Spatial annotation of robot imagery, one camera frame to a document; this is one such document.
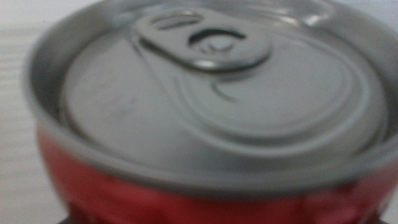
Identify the red soda can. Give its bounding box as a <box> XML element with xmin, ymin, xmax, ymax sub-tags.
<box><xmin>23</xmin><ymin>0</ymin><xmax>398</xmax><ymax>224</ymax></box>

